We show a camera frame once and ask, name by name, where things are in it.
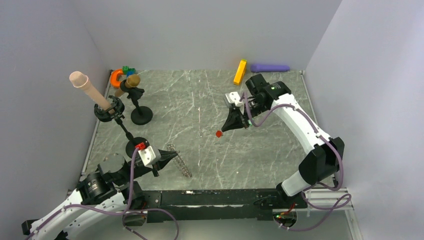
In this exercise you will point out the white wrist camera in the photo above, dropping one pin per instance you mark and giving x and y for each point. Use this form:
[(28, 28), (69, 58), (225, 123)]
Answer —
[(233, 98), (149, 155)]

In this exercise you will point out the green blue toy bricks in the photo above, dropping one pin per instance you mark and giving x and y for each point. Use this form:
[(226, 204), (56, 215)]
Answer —
[(127, 71)]

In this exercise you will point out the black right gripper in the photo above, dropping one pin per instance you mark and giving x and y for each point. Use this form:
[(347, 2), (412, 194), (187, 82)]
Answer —
[(235, 120)]

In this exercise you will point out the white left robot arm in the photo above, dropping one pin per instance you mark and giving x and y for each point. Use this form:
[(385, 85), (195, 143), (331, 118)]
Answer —
[(110, 190)]

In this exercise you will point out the yellow block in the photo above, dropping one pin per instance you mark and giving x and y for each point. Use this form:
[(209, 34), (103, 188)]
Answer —
[(241, 70)]

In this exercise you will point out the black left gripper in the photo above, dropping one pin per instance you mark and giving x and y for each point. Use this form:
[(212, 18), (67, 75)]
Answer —
[(164, 159)]

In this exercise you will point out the metal disc with keyrings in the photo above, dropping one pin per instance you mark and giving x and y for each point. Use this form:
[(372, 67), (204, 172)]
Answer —
[(179, 162)]

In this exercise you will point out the purple cylinder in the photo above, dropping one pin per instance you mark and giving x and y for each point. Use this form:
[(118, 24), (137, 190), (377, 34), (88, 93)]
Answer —
[(257, 68)]

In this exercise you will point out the orange horseshoe toy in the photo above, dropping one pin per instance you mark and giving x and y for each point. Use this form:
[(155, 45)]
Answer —
[(115, 78)]

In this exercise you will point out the black short microphone stand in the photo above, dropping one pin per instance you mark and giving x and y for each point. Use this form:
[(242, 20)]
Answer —
[(141, 115)]

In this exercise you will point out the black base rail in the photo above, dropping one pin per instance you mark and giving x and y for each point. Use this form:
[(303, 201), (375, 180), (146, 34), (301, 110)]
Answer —
[(261, 204)]

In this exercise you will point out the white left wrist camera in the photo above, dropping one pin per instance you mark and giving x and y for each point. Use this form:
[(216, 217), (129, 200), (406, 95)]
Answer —
[(149, 155)]

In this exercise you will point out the black round stand base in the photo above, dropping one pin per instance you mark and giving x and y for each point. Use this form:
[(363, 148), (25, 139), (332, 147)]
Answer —
[(131, 145)]

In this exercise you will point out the gold microphone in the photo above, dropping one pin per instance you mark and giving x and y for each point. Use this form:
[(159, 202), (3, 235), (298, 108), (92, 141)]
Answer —
[(131, 82)]

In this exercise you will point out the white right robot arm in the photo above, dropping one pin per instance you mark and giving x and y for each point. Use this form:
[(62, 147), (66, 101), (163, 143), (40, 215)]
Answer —
[(324, 154)]

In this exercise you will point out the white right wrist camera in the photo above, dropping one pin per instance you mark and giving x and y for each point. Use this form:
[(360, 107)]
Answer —
[(233, 98)]

